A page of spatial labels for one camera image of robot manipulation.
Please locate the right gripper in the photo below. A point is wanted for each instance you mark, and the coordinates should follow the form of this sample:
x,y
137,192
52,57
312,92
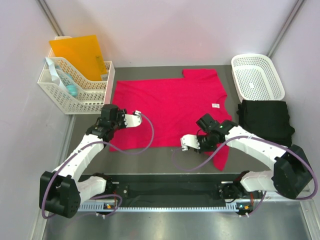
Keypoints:
x,y
202,149

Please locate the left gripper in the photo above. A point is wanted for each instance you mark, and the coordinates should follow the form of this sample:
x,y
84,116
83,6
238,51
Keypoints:
x,y
121,113

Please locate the red t shirt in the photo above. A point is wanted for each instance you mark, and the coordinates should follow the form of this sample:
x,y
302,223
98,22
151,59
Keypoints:
x,y
173,106

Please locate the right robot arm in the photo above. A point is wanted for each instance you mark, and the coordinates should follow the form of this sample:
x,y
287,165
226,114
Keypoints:
x,y
289,171

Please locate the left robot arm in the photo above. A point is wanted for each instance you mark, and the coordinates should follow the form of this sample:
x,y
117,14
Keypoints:
x,y
60,192

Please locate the white file organizer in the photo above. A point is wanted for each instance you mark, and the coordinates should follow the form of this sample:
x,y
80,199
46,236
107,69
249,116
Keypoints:
x,y
91,95

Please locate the teal object in organizer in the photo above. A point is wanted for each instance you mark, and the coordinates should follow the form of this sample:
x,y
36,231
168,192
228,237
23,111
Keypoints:
x,y
71,88

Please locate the black folded t shirt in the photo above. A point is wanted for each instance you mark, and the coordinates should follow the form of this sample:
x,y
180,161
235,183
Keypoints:
x,y
267,119

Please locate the white plastic basket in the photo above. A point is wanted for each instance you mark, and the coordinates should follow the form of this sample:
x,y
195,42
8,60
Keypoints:
x,y
256,78

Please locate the orange plastic folder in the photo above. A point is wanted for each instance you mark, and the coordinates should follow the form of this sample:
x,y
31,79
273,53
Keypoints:
x,y
84,53

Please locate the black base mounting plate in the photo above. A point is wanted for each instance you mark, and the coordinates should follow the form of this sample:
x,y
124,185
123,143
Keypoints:
x,y
215,186

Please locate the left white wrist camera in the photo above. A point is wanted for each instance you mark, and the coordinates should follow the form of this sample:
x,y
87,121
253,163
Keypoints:
x,y
133,120

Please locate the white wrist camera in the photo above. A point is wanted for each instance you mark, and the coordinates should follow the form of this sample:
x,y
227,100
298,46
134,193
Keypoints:
x,y
133,120
188,142

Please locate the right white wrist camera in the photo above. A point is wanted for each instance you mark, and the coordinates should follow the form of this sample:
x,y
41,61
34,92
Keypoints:
x,y
188,142

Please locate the grey slotted cable duct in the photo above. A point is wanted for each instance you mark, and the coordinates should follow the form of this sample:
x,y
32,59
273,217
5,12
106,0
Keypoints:
x,y
107,206

